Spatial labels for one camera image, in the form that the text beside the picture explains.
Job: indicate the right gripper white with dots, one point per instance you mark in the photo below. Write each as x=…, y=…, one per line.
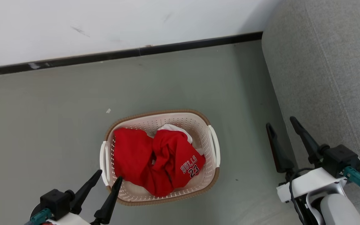
x=311, y=182

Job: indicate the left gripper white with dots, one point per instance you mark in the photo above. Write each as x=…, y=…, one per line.
x=70, y=220

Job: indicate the plain red garment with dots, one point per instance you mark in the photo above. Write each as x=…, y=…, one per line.
x=131, y=150

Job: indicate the red Bulls 23 jersey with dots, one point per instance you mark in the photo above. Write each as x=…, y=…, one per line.
x=180, y=153

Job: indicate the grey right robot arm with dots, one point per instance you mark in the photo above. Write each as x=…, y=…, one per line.
x=339, y=209

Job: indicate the cream perforated laundry basket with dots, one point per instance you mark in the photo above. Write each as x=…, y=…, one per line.
x=198, y=131

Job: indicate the grey fabric sofa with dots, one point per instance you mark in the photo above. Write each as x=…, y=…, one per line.
x=330, y=62

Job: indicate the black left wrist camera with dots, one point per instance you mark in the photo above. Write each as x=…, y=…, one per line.
x=56, y=201

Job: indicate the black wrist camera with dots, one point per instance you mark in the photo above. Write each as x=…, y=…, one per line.
x=56, y=201
x=339, y=159

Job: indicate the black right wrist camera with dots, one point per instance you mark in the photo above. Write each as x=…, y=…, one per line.
x=339, y=159

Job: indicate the teal left camera connector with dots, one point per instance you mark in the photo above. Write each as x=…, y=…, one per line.
x=41, y=216

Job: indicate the black wall baseboard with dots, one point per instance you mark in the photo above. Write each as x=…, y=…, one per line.
x=105, y=56

